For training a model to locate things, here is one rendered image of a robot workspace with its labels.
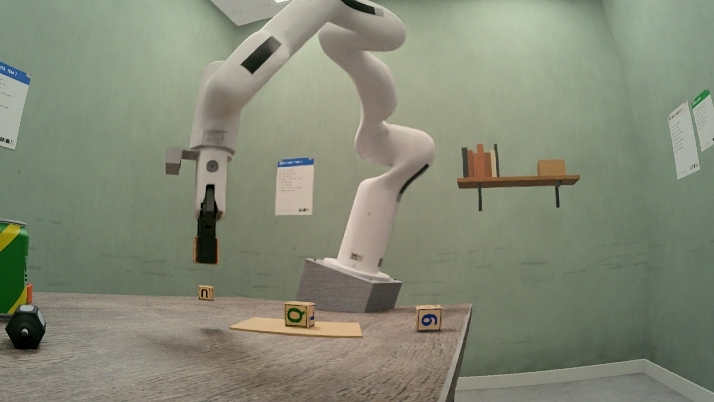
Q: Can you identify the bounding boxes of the beige mat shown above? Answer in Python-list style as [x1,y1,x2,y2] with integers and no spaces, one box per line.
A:
[229,317,362,338]

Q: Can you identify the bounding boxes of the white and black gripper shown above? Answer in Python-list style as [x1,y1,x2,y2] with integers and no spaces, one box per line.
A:
[191,149,233,264]

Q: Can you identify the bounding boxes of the green and yellow striped can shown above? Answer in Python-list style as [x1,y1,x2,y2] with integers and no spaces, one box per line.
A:
[0,219,29,321]

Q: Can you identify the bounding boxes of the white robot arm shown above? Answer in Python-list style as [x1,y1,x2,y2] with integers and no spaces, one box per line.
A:
[165,0,435,281]

